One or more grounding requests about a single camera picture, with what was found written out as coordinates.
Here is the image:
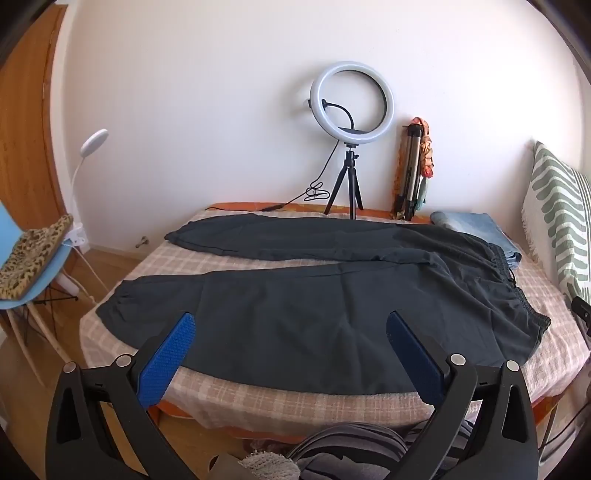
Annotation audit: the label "white knitted cloth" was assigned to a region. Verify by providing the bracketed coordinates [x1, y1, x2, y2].
[240, 452, 301, 480]

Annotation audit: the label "black tripod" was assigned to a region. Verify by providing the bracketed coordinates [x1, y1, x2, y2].
[323, 143, 365, 221]

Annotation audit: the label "white ring light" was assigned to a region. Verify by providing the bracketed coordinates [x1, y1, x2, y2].
[308, 61, 396, 148]

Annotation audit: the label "dark grey pants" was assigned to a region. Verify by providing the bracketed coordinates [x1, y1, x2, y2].
[95, 217, 552, 397]

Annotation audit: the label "wooden door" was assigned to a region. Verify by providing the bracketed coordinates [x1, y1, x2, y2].
[0, 4, 70, 333]

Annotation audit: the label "light blue chair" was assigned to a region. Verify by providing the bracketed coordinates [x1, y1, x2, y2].
[0, 200, 86, 370]

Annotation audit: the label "white clip lamp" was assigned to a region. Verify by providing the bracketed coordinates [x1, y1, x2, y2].
[62, 129, 109, 247]

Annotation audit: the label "black cable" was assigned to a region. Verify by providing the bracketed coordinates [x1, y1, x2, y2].
[259, 147, 341, 213]

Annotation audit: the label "leopard print cushion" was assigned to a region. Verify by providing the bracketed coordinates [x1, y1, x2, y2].
[0, 213, 75, 301]

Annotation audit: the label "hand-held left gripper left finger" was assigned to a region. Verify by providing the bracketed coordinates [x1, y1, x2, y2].
[45, 312, 218, 480]

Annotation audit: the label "green white patterned pillow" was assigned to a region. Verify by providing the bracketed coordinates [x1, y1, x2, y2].
[521, 141, 591, 305]

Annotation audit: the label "striped grey clothing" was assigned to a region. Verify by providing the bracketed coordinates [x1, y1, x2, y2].
[240, 420, 481, 480]

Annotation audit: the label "folded silver tripod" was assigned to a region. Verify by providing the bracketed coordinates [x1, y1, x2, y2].
[392, 121, 426, 221]

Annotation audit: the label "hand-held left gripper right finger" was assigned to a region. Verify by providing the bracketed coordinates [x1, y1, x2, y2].
[385, 311, 541, 480]

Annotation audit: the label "folded blue jeans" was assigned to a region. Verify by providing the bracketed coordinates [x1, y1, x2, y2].
[429, 211, 523, 269]

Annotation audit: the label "plaid beige blanket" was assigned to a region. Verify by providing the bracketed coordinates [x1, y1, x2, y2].
[79, 205, 591, 437]

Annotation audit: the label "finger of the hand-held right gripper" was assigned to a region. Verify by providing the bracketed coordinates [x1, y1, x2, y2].
[571, 296, 591, 325]

